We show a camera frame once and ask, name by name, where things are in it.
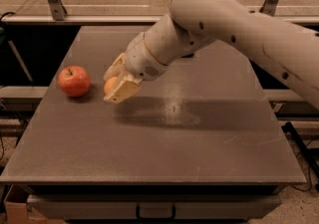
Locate white rail beam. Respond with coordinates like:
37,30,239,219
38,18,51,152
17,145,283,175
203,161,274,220
2,14,161,25

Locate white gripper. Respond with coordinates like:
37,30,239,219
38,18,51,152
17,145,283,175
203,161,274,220
103,33,167,104

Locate cardboard box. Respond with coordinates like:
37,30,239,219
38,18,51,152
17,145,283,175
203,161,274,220
4,185,65,224

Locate red apple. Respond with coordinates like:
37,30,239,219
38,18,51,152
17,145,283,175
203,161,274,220
57,66,91,98

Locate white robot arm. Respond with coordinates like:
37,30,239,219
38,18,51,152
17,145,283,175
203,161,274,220
104,0,319,109

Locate grey drawer with handle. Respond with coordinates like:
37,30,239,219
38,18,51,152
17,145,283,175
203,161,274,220
27,195,281,221

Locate black stand leg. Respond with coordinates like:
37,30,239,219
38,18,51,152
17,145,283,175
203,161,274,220
282,121,319,191

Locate orange fruit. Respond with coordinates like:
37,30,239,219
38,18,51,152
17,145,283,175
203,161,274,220
104,77,117,95

